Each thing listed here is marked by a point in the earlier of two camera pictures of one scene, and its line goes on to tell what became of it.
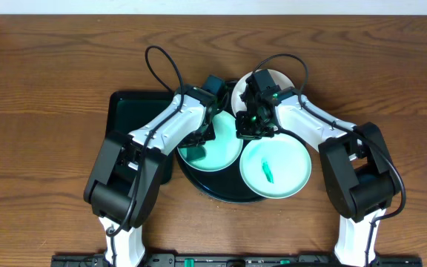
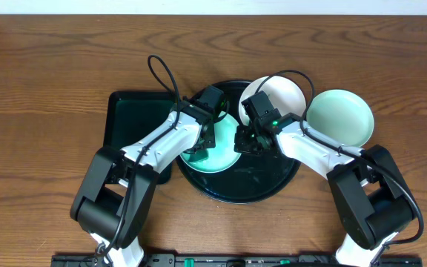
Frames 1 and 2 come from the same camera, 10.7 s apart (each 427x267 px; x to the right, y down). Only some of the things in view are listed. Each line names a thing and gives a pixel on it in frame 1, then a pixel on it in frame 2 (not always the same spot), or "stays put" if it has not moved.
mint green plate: [275, 167] -> [341, 115]
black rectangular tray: [128, 110] stays put
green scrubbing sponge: [193, 153] stays put
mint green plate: [223, 150] stays put
